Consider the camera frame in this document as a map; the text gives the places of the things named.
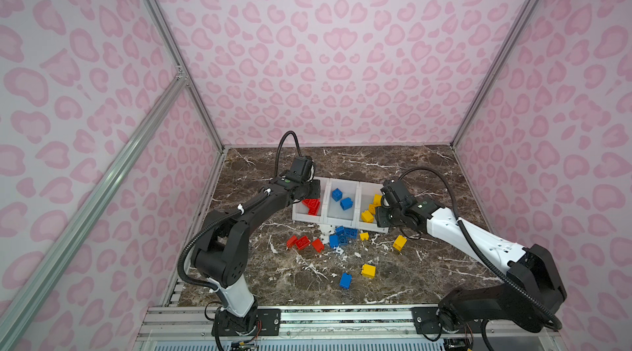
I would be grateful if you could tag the red lego brick square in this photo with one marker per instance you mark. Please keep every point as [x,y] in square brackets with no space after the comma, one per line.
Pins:
[318,245]

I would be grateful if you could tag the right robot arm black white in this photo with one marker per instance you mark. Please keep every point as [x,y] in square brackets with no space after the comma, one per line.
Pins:
[530,291]

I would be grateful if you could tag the blue lego brick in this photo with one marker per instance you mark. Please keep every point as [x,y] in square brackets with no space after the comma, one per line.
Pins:
[336,195]
[346,203]
[345,281]
[346,232]
[333,241]

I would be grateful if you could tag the small red lego brick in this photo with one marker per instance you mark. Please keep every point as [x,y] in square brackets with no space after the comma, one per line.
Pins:
[291,242]

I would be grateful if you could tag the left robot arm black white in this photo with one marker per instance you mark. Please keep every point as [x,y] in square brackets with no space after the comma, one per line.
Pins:
[217,256]

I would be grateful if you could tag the long red lego brick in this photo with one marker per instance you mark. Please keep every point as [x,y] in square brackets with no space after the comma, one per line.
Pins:
[313,206]

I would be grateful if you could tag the white three-compartment bin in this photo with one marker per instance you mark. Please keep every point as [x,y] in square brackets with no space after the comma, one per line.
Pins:
[331,213]

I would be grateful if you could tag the aluminium frame strut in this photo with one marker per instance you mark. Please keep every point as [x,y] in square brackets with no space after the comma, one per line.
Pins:
[32,296]

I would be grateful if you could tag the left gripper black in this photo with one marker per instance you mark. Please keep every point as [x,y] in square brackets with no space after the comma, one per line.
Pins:
[316,189]

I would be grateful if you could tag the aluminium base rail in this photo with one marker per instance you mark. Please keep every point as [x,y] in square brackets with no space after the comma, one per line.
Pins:
[343,327]

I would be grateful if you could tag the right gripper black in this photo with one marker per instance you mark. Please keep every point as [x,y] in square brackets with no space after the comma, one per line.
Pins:
[380,214]

